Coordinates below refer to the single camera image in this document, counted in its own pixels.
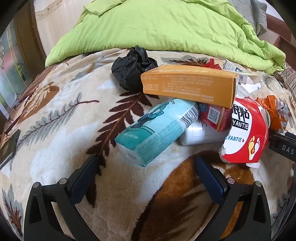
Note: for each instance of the wooden door frame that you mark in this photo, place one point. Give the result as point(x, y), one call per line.
point(27, 27)

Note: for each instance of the orange cardboard box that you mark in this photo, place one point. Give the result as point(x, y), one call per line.
point(185, 85)

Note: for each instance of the white box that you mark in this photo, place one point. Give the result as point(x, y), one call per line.
point(198, 136)

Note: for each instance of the orange wrapper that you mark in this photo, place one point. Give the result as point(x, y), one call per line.
point(270, 109)

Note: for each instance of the grey quilted pillow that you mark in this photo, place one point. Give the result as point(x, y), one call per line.
point(259, 14)

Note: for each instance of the leaf print blanket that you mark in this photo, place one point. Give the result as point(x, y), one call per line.
point(57, 139)

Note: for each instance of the teal tissue packet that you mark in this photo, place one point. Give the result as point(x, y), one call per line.
point(152, 134)

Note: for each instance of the small red box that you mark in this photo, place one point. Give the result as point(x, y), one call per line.
point(222, 122)

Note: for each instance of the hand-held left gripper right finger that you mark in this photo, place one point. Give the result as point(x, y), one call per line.
point(212, 183)

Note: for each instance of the dark flat device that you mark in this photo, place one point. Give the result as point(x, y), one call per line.
point(9, 148)

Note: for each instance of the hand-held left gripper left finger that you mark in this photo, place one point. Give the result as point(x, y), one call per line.
point(83, 183)

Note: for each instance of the white printed wrapper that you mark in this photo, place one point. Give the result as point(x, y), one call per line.
point(231, 65)

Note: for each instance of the black plastic bag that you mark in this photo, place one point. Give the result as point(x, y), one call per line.
point(129, 69)

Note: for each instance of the torn red white package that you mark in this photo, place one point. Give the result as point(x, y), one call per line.
point(245, 139)

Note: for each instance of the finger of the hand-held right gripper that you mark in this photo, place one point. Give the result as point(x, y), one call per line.
point(286, 134)

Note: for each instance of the green quilt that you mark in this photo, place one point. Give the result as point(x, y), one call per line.
point(150, 27)

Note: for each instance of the glass door panel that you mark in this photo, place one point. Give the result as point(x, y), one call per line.
point(11, 69)

